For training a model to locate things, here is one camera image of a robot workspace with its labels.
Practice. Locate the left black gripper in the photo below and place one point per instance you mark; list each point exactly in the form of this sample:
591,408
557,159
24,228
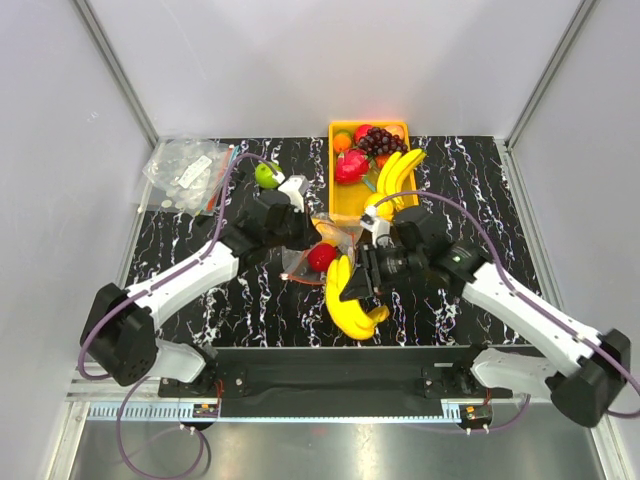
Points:
308,230

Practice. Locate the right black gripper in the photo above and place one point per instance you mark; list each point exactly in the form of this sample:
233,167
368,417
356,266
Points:
367,279

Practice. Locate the yellow banana bunch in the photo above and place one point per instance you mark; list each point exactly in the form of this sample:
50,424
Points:
349,316
397,168

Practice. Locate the green apple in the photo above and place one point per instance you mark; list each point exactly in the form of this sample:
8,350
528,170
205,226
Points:
264,175

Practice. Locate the red apple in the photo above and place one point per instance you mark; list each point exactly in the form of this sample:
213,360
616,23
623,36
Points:
321,256

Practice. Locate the clear zip bag orange zipper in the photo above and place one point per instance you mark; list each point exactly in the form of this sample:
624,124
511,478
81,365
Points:
295,265

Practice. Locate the yellow mango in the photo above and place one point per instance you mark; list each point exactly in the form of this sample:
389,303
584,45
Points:
331,234

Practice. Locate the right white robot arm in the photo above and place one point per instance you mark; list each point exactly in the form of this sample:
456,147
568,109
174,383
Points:
578,369

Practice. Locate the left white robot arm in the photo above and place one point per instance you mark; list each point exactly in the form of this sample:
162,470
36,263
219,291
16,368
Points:
120,331

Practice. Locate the stack of clear zip bags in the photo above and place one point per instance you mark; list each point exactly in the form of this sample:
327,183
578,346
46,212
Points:
186,174

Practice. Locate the yellow plastic fruit tray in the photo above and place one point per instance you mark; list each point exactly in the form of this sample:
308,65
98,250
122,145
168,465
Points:
348,200

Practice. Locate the yellow pear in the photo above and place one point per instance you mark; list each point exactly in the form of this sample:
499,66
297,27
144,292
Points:
385,210

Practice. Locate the pink dragon fruit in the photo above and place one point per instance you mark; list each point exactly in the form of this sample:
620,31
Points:
351,166

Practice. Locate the orange fruit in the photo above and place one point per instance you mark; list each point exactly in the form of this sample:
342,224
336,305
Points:
342,141

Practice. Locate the yellow banana bunch in tray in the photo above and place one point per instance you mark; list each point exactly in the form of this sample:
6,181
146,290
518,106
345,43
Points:
397,168

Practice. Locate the red peach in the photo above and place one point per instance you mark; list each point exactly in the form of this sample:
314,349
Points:
360,132

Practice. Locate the dark purple grape bunch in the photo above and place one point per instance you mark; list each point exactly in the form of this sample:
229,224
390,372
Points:
377,141

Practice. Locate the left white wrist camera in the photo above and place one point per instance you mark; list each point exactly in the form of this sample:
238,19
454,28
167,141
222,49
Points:
295,188

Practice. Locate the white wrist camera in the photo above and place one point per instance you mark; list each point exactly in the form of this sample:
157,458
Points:
295,188
378,227

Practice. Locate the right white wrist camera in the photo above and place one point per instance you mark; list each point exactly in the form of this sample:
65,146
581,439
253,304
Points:
378,227

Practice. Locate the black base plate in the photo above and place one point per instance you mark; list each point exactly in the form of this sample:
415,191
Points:
459,357

